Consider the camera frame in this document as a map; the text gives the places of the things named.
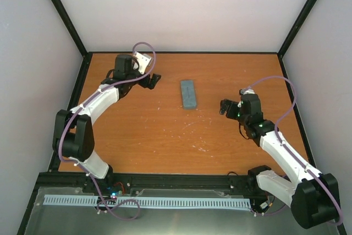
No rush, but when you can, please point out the black corner frame post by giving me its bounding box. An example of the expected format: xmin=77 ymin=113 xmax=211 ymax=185
xmin=51 ymin=0 xmax=88 ymax=58
xmin=277 ymin=0 xmax=318 ymax=59

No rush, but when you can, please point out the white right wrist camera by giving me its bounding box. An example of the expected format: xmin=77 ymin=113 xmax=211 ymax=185
xmin=239 ymin=88 xmax=255 ymax=96

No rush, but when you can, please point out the grey-blue glasses case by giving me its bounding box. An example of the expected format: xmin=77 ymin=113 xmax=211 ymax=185
xmin=180 ymin=80 xmax=197 ymax=110

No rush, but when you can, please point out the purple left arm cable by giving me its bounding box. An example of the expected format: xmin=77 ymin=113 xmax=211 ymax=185
xmin=59 ymin=41 xmax=157 ymax=220

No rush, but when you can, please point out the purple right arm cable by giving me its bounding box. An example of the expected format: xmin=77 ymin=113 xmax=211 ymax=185
xmin=244 ymin=76 xmax=344 ymax=226

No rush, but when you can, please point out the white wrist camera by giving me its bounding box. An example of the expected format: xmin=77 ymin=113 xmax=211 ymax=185
xmin=239 ymin=88 xmax=255 ymax=96
xmin=133 ymin=52 xmax=153 ymax=75

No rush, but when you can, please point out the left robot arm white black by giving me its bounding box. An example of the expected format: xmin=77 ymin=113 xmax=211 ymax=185
xmin=53 ymin=52 xmax=161 ymax=193

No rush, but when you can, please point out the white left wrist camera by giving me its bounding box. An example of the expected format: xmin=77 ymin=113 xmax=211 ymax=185
xmin=133 ymin=52 xmax=153 ymax=75

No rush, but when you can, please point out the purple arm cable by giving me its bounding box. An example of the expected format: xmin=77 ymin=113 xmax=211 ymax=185
xmin=244 ymin=76 xmax=344 ymax=226
xmin=59 ymin=41 xmax=157 ymax=220

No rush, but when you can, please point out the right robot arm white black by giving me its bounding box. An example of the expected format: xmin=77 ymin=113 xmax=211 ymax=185
xmin=219 ymin=91 xmax=342 ymax=229

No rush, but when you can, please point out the black right corner frame post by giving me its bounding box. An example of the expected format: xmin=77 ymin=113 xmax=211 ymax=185
xmin=277 ymin=0 xmax=318 ymax=59

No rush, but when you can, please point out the black mounting rail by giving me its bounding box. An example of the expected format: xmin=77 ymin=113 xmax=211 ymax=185
xmin=35 ymin=172 xmax=269 ymax=198

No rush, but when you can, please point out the light blue slotted cable duct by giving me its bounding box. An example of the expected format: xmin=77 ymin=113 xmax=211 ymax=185
xmin=42 ymin=194 xmax=251 ymax=211

